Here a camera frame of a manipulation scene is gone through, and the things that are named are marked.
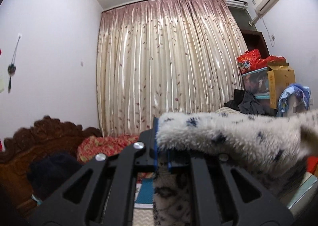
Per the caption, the white black-patterned fleece garment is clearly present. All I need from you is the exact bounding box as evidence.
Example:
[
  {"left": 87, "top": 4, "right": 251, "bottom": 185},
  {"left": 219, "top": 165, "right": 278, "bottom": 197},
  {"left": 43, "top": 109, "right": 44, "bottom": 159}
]
[{"left": 151, "top": 109, "right": 318, "bottom": 226}]

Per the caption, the black clothes pile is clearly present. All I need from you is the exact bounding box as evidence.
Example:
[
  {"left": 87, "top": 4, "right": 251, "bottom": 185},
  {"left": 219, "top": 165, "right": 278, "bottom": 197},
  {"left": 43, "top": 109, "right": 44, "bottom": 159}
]
[{"left": 224, "top": 89, "right": 265, "bottom": 115}]

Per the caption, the blue ribbed bed mat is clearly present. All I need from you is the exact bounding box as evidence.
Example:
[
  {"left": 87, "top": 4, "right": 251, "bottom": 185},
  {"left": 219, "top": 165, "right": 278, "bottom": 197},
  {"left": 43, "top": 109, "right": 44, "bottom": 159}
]
[{"left": 135, "top": 179, "right": 154, "bottom": 206}]

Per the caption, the beige zigzag bed cover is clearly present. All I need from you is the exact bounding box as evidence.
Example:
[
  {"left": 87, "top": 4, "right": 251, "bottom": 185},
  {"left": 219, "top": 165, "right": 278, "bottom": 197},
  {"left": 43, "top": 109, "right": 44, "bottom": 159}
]
[{"left": 133, "top": 209, "right": 154, "bottom": 226}]

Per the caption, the red patchwork quilt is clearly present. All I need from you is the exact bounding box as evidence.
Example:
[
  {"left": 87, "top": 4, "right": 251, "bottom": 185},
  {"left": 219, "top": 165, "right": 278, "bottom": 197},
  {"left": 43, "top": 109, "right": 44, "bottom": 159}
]
[{"left": 77, "top": 135, "right": 139, "bottom": 164}]

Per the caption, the dark navy pillow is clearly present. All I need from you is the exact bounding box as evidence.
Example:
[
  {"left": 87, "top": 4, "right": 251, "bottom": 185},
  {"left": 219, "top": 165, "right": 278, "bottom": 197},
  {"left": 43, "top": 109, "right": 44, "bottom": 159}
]
[{"left": 26, "top": 153, "right": 82, "bottom": 201}]

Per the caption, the carved brown wooden headboard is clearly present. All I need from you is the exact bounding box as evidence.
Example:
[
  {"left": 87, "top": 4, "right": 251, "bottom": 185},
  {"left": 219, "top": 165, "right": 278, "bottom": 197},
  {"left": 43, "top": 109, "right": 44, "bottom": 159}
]
[{"left": 1, "top": 116, "right": 102, "bottom": 218}]

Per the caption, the beige patterned folded blanket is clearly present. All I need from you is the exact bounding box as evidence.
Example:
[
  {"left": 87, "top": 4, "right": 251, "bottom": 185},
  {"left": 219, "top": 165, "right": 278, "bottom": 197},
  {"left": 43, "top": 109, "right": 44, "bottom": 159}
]
[{"left": 215, "top": 107, "right": 240, "bottom": 114}]

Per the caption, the transparent plastic storage bin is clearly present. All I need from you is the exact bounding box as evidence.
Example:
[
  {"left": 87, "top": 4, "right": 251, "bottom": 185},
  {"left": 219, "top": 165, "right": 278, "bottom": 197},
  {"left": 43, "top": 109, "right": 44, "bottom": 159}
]
[{"left": 242, "top": 67, "right": 270, "bottom": 99}]

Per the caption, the yellow cardboard box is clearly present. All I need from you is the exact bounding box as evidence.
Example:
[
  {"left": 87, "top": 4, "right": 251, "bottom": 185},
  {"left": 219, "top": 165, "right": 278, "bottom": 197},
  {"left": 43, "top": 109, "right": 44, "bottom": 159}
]
[{"left": 267, "top": 62, "right": 296, "bottom": 109}]

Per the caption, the blue cartoon fabric bundle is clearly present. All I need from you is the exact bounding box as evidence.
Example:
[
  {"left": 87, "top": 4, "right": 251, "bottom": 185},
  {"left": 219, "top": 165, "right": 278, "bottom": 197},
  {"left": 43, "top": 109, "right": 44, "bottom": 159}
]
[{"left": 276, "top": 83, "right": 311, "bottom": 117}]

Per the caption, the red plastic bag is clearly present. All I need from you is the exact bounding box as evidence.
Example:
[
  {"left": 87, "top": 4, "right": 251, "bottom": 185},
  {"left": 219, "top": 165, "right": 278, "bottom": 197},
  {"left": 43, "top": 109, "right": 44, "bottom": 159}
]
[{"left": 237, "top": 49, "right": 286, "bottom": 75}]

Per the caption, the beige leaf-pattern curtain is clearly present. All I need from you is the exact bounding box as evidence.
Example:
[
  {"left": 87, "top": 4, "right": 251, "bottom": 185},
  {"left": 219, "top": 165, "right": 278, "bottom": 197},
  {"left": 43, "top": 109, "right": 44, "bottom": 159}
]
[{"left": 96, "top": 0, "right": 247, "bottom": 136}]

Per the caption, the dark wooden wardrobe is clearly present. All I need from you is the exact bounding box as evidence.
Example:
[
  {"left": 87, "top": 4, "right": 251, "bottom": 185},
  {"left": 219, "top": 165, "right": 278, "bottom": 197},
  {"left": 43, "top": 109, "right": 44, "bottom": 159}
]
[{"left": 240, "top": 29, "right": 270, "bottom": 59}]

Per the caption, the hanging wall ornament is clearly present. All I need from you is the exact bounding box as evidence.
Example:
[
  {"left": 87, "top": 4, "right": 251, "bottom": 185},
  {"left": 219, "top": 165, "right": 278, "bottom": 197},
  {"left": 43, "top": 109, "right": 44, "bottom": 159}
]
[{"left": 8, "top": 34, "right": 22, "bottom": 93}]

